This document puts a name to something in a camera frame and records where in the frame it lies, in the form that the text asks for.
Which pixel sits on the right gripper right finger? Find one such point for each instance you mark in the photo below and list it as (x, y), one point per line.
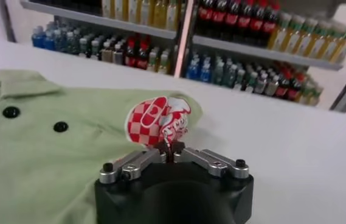
(212, 160)

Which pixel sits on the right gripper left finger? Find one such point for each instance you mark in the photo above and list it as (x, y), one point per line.
(136, 161)

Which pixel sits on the light green polo shirt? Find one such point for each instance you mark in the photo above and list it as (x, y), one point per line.
(39, 167)

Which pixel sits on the green bottle white cap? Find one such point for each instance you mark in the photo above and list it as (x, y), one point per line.
(230, 74)
(73, 44)
(60, 42)
(218, 71)

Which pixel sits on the blue drink bottle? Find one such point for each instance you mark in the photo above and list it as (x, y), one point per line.
(205, 71)
(38, 38)
(50, 41)
(193, 68)

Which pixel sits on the pale yellow drink bottle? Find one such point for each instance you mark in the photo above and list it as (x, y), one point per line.
(306, 92)
(153, 61)
(163, 62)
(316, 95)

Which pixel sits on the short red cap cola bottle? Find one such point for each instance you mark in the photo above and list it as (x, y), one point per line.
(130, 56)
(295, 89)
(282, 86)
(142, 58)

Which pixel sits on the beverage display shelf unit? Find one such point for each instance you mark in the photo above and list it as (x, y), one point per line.
(115, 22)
(267, 52)

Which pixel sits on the yellow drink bottle green cap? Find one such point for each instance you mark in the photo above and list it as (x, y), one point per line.
(330, 47)
(146, 12)
(172, 15)
(159, 13)
(292, 41)
(279, 38)
(120, 9)
(306, 44)
(133, 10)
(107, 7)
(318, 45)
(343, 48)

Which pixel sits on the black slanted frame pole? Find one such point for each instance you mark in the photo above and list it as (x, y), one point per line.
(7, 21)

